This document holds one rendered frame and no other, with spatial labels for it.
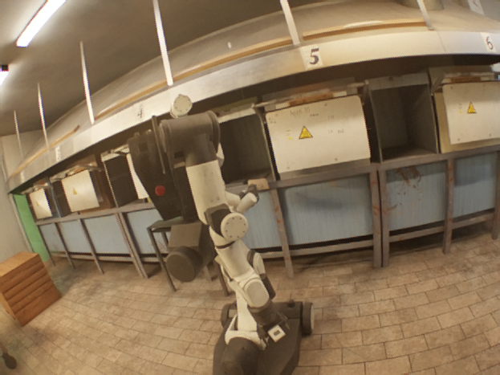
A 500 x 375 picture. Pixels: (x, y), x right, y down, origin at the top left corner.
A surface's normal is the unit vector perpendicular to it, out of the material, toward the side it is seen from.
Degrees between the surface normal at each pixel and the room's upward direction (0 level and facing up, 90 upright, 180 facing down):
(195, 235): 42
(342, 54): 80
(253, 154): 90
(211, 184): 88
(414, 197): 90
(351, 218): 90
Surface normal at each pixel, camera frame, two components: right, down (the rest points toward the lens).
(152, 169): 0.43, 0.06
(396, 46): -0.29, 0.10
